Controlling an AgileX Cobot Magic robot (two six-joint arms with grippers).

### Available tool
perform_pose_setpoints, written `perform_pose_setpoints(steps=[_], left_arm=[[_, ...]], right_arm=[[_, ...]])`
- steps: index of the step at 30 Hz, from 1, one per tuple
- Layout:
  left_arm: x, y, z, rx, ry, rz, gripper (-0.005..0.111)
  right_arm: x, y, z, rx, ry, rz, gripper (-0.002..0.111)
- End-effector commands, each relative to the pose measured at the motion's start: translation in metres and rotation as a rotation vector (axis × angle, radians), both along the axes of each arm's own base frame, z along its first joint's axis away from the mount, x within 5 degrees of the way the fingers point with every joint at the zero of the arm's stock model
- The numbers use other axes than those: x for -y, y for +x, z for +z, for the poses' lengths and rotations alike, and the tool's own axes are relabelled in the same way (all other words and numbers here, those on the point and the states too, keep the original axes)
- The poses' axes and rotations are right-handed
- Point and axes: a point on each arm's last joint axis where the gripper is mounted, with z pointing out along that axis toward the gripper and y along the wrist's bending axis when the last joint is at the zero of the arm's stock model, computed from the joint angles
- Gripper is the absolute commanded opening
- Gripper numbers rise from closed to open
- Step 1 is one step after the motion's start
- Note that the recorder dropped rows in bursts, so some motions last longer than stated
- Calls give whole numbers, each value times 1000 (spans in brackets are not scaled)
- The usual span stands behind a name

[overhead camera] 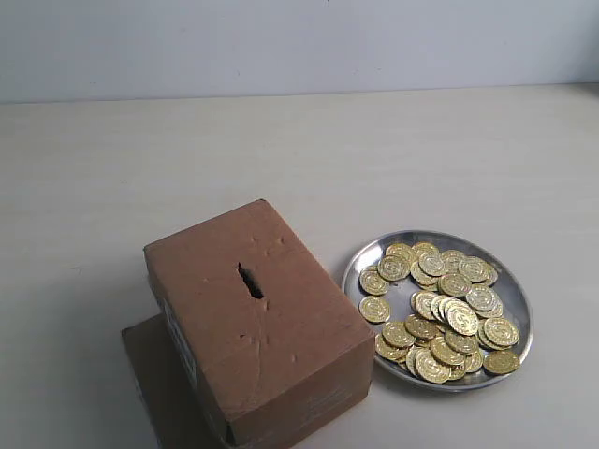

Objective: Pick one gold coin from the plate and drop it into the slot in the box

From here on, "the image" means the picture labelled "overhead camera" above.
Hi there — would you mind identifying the brown cardboard box with slot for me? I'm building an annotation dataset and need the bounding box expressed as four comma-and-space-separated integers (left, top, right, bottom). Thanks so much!
144, 199, 374, 448

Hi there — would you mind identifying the gold coin top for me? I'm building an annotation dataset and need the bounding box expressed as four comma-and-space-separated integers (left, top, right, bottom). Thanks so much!
385, 242, 416, 264

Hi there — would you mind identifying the gold coin upper left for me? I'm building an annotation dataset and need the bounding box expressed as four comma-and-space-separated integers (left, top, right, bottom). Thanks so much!
359, 269, 389, 296

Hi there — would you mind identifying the round silver metal plate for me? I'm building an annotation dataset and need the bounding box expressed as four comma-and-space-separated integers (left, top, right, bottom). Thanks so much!
340, 230, 533, 393

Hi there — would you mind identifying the large gold coin bottom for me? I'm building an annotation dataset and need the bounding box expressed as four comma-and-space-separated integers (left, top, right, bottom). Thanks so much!
415, 348, 451, 384

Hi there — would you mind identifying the gold coin plate centre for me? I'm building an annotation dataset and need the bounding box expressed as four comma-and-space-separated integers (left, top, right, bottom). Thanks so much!
444, 301, 478, 337

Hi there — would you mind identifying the gold coin bottom right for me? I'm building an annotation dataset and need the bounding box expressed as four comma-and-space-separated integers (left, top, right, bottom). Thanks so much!
483, 350, 520, 375

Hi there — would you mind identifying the lone gold coin left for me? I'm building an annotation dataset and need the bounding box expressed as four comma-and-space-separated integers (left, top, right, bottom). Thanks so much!
358, 296, 391, 324

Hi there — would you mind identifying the gold coin right side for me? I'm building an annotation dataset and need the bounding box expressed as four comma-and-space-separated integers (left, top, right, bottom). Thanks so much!
483, 317, 519, 346

